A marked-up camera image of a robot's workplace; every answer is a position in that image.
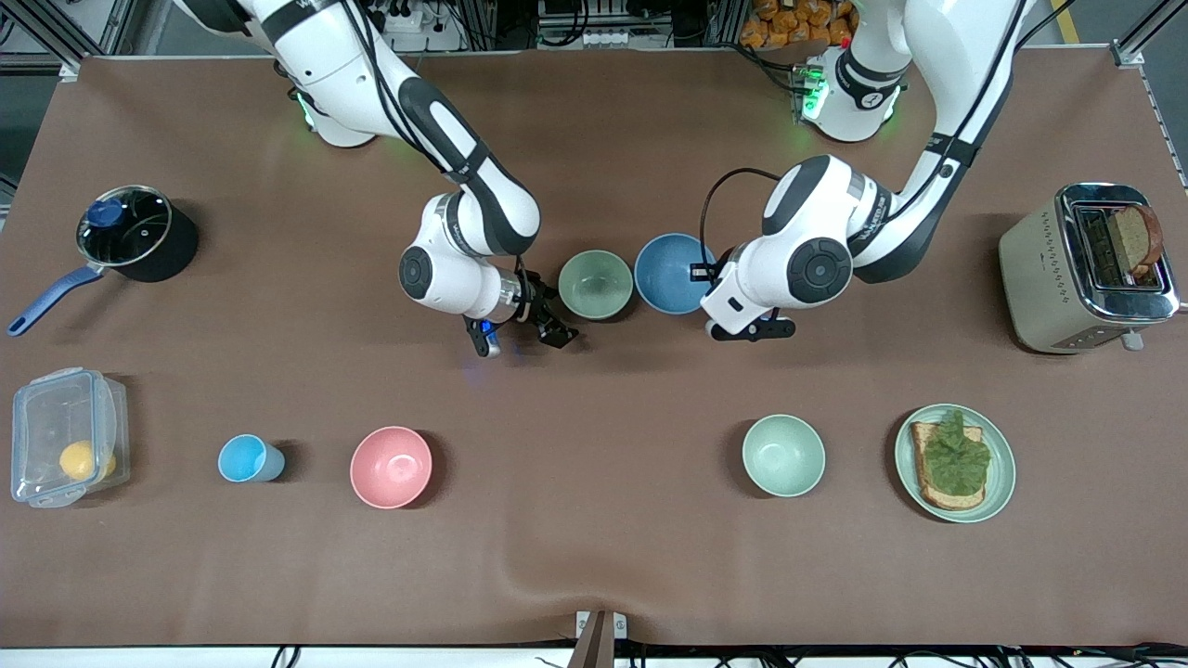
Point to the pink bowl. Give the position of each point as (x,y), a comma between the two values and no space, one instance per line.
(391,468)

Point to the green bowl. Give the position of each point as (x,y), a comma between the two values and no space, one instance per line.
(596,286)
(783,456)

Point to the brown pole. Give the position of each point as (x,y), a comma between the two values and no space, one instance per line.
(594,651)

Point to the brown table cloth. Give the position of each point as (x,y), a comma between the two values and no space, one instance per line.
(594,417)

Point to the blue cup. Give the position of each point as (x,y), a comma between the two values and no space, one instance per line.
(243,458)

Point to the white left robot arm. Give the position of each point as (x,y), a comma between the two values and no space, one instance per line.
(817,269)

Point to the white power strip with plugs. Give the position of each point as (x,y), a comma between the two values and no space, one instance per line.
(436,37)

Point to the beige chrome toaster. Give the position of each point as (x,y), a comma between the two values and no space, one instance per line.
(1035,278)

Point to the yellow lemon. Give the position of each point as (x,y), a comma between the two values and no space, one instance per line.
(79,460)

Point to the glass lid blue knob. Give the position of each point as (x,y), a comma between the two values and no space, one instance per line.
(139,232)

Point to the green plate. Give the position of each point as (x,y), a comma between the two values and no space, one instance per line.
(1000,464)

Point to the toast slice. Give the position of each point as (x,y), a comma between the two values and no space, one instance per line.
(937,497)

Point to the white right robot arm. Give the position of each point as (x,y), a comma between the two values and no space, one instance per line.
(325,56)

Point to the brown bread slice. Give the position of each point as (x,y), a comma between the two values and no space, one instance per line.
(1137,237)

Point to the orange snack packets pile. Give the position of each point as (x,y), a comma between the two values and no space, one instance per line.
(789,19)

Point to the aluminium frame profile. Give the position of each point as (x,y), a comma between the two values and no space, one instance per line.
(1151,23)
(121,23)

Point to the clear plastic lidded container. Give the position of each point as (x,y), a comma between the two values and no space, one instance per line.
(46,417)

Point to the aluminium frame post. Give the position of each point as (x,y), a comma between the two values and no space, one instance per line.
(726,20)
(480,23)

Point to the green lettuce leaf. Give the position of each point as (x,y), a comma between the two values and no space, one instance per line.
(956,459)

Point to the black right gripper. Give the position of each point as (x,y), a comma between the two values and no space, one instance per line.
(536,306)

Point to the black electronics box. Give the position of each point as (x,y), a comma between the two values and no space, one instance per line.
(575,11)

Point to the blue bowl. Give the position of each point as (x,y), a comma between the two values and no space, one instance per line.
(668,274)

